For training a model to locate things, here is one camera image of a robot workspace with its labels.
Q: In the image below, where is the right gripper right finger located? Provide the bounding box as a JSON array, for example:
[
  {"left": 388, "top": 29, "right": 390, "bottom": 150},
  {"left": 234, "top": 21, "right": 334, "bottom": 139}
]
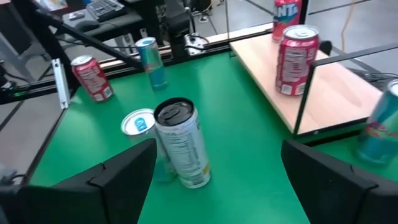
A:
[{"left": 280, "top": 139, "right": 398, "bottom": 224}]

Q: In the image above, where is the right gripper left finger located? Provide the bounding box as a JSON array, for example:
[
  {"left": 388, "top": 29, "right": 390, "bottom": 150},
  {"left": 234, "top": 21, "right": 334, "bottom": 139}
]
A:
[{"left": 0, "top": 138, "right": 158, "bottom": 224}]

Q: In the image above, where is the red Coca-Cola can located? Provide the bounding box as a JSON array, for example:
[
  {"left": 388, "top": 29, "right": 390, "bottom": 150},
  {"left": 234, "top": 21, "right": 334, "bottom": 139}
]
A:
[
  {"left": 275, "top": 24, "right": 321, "bottom": 96},
  {"left": 70, "top": 54, "right": 114, "bottom": 103}
]

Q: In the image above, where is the red Fanta soda can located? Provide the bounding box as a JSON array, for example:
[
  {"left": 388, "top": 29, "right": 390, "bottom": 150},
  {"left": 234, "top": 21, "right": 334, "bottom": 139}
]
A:
[{"left": 271, "top": 0, "right": 303, "bottom": 43}]

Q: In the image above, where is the green table mat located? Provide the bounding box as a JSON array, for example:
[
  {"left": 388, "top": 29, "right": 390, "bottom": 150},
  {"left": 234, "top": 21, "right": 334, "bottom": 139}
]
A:
[{"left": 29, "top": 51, "right": 398, "bottom": 224}]

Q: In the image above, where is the wooden tray board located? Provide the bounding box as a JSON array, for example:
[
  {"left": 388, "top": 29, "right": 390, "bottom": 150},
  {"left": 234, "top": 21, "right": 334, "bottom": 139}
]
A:
[{"left": 229, "top": 26, "right": 398, "bottom": 139}]

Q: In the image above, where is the black desk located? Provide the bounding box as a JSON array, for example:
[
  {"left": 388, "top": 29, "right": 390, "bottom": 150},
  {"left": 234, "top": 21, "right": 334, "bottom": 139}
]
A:
[{"left": 60, "top": 6, "right": 144, "bottom": 43}]

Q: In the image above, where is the black keyboard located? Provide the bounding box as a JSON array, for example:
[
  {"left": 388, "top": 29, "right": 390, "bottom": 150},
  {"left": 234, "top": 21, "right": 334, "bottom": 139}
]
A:
[{"left": 85, "top": 0, "right": 127, "bottom": 22}]

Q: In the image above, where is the silver bracket bar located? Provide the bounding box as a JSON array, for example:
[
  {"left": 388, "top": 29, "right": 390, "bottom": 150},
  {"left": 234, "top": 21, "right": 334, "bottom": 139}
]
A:
[{"left": 51, "top": 57, "right": 72, "bottom": 110}]

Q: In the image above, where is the black aluminium table frame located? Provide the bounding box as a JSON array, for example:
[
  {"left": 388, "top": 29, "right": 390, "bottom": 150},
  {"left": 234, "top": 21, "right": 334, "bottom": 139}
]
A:
[{"left": 0, "top": 0, "right": 312, "bottom": 113}]

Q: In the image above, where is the yellow cable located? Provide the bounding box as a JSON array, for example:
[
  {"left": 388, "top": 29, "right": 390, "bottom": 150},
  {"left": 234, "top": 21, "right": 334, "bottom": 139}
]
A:
[{"left": 340, "top": 0, "right": 355, "bottom": 52}]

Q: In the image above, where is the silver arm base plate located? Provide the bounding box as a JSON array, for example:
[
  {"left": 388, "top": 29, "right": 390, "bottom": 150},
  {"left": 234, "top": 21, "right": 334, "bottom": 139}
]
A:
[{"left": 183, "top": 32, "right": 210, "bottom": 57}]

